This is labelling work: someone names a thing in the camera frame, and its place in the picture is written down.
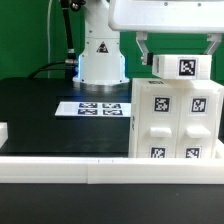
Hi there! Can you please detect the black corrugated cable hose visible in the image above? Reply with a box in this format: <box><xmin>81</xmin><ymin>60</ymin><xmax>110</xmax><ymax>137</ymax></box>
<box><xmin>27</xmin><ymin>0</ymin><xmax>87</xmax><ymax>81</ymax></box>

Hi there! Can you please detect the white thin cable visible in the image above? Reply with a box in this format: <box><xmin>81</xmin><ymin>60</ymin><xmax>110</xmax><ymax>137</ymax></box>
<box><xmin>46</xmin><ymin>0</ymin><xmax>54</xmax><ymax>80</ymax></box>

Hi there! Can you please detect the white cabinet top block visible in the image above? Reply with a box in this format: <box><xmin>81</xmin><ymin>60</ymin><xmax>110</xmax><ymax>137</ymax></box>
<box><xmin>152</xmin><ymin>54</ymin><xmax>212</xmax><ymax>80</ymax></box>

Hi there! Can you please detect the white cabinet body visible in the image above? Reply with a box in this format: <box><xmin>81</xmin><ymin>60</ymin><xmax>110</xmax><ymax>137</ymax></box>
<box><xmin>129</xmin><ymin>79</ymin><xmax>224</xmax><ymax>159</ymax></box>

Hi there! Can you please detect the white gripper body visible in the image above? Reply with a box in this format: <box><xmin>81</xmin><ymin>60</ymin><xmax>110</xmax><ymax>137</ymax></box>
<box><xmin>109</xmin><ymin>0</ymin><xmax>224</xmax><ymax>34</ymax></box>

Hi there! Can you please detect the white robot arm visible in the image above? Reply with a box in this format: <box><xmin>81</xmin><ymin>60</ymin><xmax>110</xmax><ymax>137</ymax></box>
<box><xmin>59</xmin><ymin>0</ymin><xmax>224</xmax><ymax>90</ymax></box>

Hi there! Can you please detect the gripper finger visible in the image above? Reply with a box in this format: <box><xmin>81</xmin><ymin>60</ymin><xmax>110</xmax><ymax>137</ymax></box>
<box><xmin>136</xmin><ymin>32</ymin><xmax>153</xmax><ymax>66</ymax></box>
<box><xmin>205</xmin><ymin>34</ymin><xmax>222</xmax><ymax>55</ymax></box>

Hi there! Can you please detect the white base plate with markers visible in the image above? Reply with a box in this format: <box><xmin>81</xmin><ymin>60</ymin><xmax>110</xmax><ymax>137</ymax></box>
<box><xmin>55</xmin><ymin>101</ymin><xmax>131</xmax><ymax>117</ymax></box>

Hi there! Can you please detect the white U-shaped obstacle frame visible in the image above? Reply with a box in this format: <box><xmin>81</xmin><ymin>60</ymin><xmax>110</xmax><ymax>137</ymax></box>
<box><xmin>0</xmin><ymin>121</ymin><xmax>224</xmax><ymax>185</ymax></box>

